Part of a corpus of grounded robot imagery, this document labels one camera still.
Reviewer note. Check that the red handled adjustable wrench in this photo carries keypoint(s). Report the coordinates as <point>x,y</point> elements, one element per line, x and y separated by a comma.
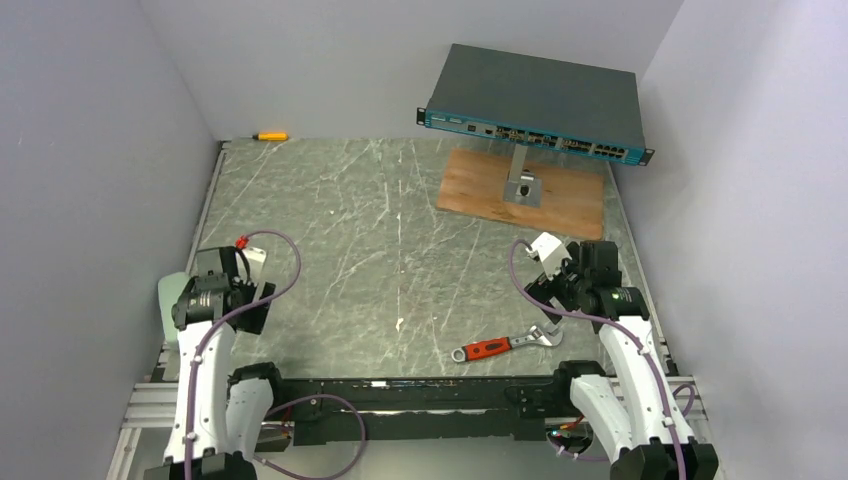
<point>544,335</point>

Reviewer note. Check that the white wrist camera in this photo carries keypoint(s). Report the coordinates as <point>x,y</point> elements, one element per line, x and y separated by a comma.
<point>550,252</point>
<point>256,258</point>

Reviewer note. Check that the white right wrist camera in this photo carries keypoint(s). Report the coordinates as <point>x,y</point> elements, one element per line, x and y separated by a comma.
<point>550,252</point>

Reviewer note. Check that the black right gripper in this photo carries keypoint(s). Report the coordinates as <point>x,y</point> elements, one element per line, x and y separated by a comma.
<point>548,291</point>

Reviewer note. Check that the grey metal stand bracket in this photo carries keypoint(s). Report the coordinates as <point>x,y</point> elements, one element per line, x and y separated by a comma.
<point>522,187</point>

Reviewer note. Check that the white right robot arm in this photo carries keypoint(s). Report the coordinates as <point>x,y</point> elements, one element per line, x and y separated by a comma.
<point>634,415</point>

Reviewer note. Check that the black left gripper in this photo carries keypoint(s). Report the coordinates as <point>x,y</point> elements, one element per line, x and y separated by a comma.
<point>258,304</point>

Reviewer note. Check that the aluminium frame rail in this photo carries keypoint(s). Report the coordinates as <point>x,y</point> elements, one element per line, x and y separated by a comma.
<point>152,405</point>

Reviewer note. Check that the wooden base board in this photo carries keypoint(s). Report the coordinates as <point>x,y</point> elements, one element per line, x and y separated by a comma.
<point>570,201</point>

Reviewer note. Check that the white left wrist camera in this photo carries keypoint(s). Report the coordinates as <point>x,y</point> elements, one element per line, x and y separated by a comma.
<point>256,258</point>

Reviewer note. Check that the teal network switch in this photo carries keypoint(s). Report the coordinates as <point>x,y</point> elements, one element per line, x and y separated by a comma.
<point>556,105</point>

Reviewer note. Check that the mint green umbrella sleeve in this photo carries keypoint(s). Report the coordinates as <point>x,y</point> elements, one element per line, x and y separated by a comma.
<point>169,288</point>

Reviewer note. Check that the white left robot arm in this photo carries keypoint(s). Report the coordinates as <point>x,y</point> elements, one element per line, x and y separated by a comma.
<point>219,409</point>

